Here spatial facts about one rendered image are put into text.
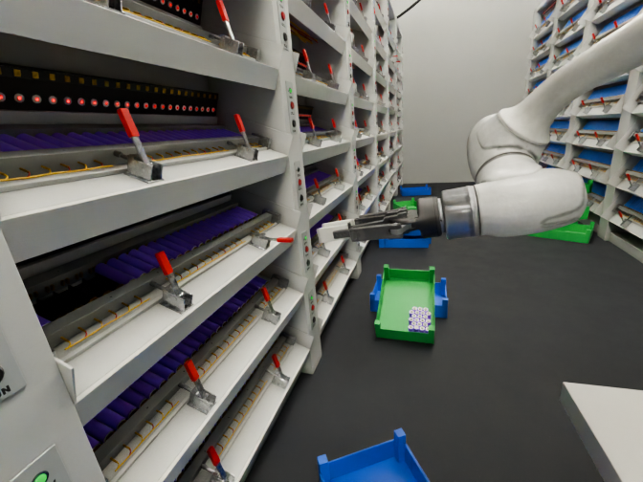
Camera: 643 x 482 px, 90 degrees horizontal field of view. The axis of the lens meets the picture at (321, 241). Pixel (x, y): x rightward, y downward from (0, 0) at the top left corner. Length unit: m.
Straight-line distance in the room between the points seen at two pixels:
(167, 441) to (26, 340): 0.30
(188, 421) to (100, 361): 0.21
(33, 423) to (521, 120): 0.76
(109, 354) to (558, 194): 0.65
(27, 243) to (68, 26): 0.22
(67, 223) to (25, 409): 0.17
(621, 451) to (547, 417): 0.38
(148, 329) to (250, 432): 0.42
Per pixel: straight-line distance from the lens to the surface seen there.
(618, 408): 0.79
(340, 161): 1.52
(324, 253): 1.17
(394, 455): 0.91
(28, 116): 0.60
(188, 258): 0.61
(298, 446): 0.94
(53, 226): 0.40
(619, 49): 0.61
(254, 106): 0.87
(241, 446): 0.83
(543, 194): 0.59
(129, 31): 0.51
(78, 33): 0.47
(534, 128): 0.69
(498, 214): 0.58
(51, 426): 0.44
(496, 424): 1.02
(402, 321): 1.28
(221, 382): 0.68
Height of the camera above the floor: 0.72
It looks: 19 degrees down
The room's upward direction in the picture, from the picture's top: 5 degrees counter-clockwise
